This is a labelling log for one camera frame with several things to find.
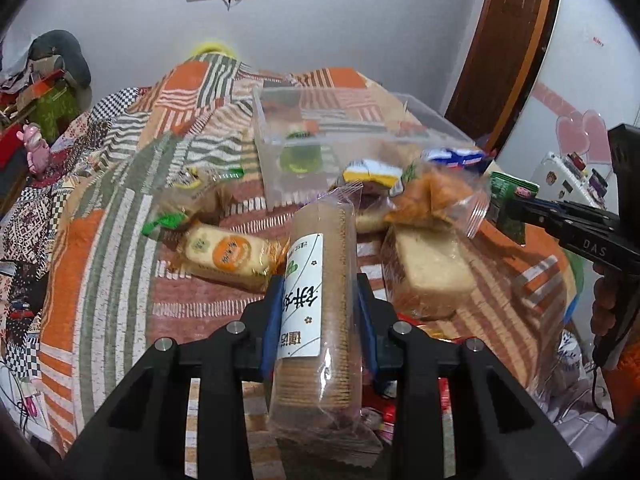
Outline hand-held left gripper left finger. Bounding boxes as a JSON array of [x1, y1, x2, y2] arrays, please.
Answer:
[[65, 275, 287, 480]]

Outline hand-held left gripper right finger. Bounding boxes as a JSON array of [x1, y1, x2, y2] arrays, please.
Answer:
[[352, 273, 583, 480]]

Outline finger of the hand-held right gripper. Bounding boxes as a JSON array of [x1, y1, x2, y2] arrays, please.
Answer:
[[509, 206, 567, 242], [514, 196, 622, 225]]

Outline round biscuit roll pack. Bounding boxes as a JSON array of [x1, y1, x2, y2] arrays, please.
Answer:
[[265, 182, 383, 468]]

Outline orange label bread packet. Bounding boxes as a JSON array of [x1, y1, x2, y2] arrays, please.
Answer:
[[172, 222, 288, 291]]

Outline yellow white snack packet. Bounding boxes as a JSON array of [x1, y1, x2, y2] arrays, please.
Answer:
[[342, 158, 403, 188]]

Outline clear plastic container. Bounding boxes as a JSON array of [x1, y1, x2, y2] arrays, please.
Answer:
[[251, 84, 476, 211]]

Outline person's right hand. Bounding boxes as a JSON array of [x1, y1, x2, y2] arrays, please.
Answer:
[[591, 271, 622, 343]]

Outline white appliance with stickers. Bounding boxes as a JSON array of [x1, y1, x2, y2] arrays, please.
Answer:
[[530, 151, 613, 211]]

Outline pink heart sticker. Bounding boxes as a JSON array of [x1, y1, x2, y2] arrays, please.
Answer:
[[557, 110, 608, 161]]

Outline red snack packet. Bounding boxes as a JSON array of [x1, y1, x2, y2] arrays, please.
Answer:
[[395, 316, 468, 348]]

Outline toast slice packet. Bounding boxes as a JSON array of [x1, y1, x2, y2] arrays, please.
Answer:
[[382, 225, 478, 318]]

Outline blue white snack packet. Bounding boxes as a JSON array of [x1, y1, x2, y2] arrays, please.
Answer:
[[422, 147, 493, 176]]

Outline brown filled bread packet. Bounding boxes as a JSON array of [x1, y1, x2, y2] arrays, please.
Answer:
[[354, 184, 397, 234]]

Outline croissant packet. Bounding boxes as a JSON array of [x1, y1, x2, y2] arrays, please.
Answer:
[[385, 162, 491, 238]]

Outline green-ended bread packet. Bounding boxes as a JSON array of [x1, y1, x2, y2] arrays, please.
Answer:
[[141, 164, 246, 237]]

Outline green round snack packet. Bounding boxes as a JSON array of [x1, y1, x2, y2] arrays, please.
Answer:
[[279, 130, 323, 176]]

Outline brown wooden door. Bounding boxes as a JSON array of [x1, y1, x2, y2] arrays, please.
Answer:
[[445, 0, 561, 156]]

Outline orange patchwork blanket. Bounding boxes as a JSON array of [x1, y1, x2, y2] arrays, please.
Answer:
[[0, 52, 586, 480]]

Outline geometric patterned cloth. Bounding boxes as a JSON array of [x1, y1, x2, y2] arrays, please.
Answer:
[[0, 110, 101, 266]]

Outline pink plush toy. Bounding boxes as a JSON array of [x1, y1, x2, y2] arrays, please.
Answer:
[[17, 122, 51, 173]]

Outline green covered stool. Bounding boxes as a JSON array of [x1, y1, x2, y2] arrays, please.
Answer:
[[30, 85, 83, 141]]

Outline pile of clothes and boxes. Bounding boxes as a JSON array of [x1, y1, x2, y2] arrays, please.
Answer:
[[0, 47, 66, 108]]

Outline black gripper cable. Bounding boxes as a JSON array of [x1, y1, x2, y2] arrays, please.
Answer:
[[591, 365, 617, 423]]

